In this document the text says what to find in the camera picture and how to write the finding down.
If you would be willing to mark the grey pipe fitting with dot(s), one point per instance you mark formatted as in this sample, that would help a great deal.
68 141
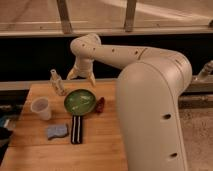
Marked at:
205 71

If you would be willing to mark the small glass bottle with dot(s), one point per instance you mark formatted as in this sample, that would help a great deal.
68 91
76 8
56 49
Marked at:
57 83

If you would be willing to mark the blue sponge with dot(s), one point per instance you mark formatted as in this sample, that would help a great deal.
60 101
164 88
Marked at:
56 131

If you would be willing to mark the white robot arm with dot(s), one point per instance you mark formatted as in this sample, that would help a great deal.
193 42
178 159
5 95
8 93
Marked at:
147 92

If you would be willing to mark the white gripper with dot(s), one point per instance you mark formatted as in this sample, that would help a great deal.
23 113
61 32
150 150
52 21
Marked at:
82 67

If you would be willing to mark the metal window post left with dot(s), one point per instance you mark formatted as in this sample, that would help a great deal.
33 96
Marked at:
64 16

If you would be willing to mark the metal window post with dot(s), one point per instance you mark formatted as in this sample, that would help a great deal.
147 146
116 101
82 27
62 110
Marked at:
130 15
64 16

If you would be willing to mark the metal window post right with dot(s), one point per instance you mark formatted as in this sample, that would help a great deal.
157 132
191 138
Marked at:
130 15

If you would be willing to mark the clear plastic cup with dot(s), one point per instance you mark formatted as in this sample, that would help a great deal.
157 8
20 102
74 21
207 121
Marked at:
41 107

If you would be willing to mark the red pepper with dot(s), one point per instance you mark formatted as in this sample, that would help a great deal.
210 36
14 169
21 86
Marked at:
100 105

